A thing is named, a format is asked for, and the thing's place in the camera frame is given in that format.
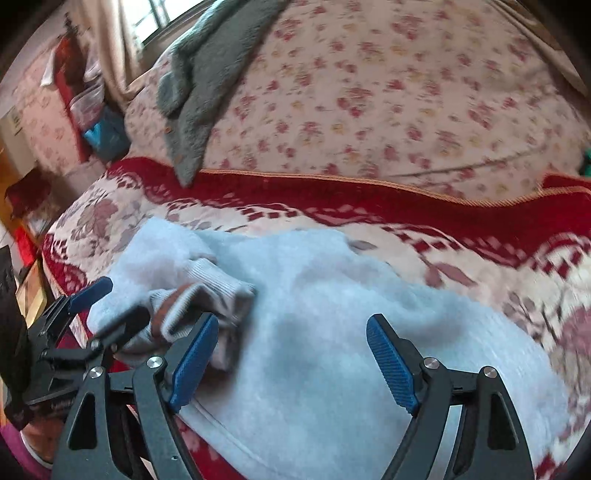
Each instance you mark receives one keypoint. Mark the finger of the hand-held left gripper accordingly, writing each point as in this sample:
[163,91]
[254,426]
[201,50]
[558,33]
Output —
[124,323]
[90,293]

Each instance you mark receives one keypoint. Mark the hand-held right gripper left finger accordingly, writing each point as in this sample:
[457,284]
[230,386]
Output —
[194,364]

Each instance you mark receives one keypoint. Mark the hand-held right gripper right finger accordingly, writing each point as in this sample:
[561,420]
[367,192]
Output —
[392,364]

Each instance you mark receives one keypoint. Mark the light blue pants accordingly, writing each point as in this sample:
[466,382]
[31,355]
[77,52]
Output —
[323,323]

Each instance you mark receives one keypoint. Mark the person's left forearm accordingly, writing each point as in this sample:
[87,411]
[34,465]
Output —
[39,441]

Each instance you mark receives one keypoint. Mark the dark red cloth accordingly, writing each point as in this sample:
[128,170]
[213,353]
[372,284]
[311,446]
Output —
[27,191]

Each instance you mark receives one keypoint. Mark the red and white plush blanket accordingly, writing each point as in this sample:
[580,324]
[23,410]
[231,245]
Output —
[461,221]

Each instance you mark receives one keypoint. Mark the blue bag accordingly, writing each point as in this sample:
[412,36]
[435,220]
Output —
[104,134]

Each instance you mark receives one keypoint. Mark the clear plastic bag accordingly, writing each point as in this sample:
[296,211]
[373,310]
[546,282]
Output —
[87,104]

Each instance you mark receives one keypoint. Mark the beige curtain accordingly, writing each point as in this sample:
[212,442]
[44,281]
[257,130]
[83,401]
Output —
[106,46]

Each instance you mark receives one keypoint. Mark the grey fleece garment with buttons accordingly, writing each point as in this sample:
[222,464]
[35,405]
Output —
[207,69]

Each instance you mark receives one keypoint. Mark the floral quilt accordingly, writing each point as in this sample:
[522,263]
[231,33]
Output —
[392,92]

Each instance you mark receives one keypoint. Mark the window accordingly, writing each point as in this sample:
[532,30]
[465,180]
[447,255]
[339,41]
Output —
[157,21]

